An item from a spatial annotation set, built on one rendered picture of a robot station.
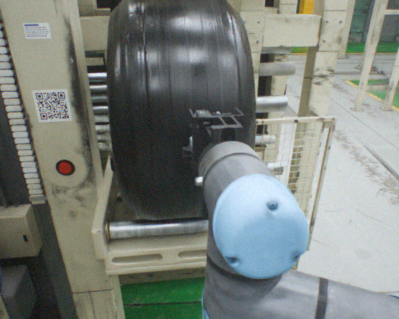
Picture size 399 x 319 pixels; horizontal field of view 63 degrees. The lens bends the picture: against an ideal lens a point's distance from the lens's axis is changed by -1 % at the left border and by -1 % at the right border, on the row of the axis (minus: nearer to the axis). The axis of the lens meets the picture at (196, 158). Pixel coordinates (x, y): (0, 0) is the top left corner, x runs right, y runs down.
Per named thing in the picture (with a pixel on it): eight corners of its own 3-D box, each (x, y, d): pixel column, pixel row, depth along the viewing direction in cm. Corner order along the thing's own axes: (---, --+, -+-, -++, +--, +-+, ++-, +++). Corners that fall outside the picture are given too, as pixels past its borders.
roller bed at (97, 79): (79, 154, 123) (64, 75, 109) (85, 138, 136) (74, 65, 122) (133, 152, 125) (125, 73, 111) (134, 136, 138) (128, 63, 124)
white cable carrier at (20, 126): (31, 204, 86) (-24, 5, 64) (37, 193, 91) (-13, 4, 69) (49, 203, 87) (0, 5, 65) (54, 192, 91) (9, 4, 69)
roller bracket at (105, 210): (95, 262, 82) (90, 231, 77) (111, 179, 117) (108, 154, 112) (109, 261, 82) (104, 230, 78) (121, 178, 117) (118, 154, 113)
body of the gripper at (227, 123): (237, 106, 50) (261, 127, 39) (235, 159, 53) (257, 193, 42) (185, 107, 49) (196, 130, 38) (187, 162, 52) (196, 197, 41)
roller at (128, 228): (104, 231, 82) (105, 218, 85) (106, 243, 85) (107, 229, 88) (242, 221, 86) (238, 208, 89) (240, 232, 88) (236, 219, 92)
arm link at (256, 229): (215, 293, 27) (223, 200, 24) (197, 222, 37) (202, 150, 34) (306, 288, 28) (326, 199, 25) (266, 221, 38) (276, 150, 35)
